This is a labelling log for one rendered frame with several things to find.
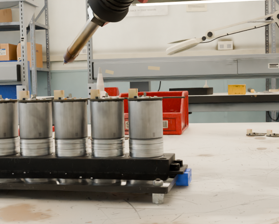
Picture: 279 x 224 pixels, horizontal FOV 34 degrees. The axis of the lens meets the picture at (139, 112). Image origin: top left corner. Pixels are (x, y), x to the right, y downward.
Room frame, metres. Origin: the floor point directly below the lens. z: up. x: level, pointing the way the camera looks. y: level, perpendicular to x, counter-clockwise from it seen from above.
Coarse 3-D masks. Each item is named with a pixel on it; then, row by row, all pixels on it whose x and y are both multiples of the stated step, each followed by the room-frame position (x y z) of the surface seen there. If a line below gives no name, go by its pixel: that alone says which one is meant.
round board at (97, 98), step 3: (96, 96) 0.33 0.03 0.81; (99, 96) 0.33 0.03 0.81; (102, 96) 0.34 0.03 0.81; (90, 99) 0.33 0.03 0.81; (93, 99) 0.32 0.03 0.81; (96, 99) 0.32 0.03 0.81; (99, 99) 0.32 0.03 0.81; (102, 99) 0.32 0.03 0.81; (105, 99) 0.32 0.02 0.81; (108, 99) 0.32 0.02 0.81; (111, 99) 0.32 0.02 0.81; (114, 99) 0.32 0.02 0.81; (117, 99) 0.32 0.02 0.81; (120, 99) 0.32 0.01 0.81; (123, 99) 0.33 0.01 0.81
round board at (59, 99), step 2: (68, 96) 0.35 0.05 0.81; (58, 98) 0.33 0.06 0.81; (60, 98) 0.33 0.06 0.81; (62, 98) 0.33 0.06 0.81; (72, 98) 0.33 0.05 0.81; (74, 98) 0.33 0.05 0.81; (80, 98) 0.33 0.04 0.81; (82, 98) 0.35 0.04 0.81; (84, 98) 0.35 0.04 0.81; (54, 100) 0.33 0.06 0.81; (56, 100) 0.33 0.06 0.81; (58, 100) 0.33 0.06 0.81; (60, 100) 0.33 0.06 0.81; (62, 100) 0.33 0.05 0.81; (64, 100) 0.33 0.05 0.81; (66, 100) 0.33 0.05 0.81; (68, 100) 0.33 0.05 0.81; (70, 100) 0.33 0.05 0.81; (72, 100) 0.33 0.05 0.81; (74, 100) 0.33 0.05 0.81; (76, 100) 0.33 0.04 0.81; (78, 100) 0.33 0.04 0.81; (80, 100) 0.33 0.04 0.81; (82, 100) 0.33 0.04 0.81
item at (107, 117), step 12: (96, 108) 0.32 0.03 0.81; (108, 108) 0.32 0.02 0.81; (120, 108) 0.33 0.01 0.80; (96, 120) 0.32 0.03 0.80; (108, 120) 0.32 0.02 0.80; (120, 120) 0.33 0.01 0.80; (96, 132) 0.32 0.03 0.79; (108, 132) 0.32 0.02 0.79; (120, 132) 0.32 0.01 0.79; (96, 144) 0.32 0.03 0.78; (108, 144) 0.32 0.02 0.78; (120, 144) 0.32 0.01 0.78; (96, 156) 0.32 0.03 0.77; (108, 156) 0.32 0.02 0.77; (120, 156) 0.32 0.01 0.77
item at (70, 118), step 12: (60, 108) 0.33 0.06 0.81; (72, 108) 0.33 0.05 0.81; (84, 108) 0.33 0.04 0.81; (60, 120) 0.33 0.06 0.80; (72, 120) 0.33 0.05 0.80; (84, 120) 0.33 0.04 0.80; (60, 132) 0.33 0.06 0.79; (72, 132) 0.33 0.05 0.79; (84, 132) 0.33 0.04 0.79; (60, 144) 0.33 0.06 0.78; (72, 144) 0.33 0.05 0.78; (84, 144) 0.33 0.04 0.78; (60, 156) 0.33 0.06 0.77; (72, 156) 0.33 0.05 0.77
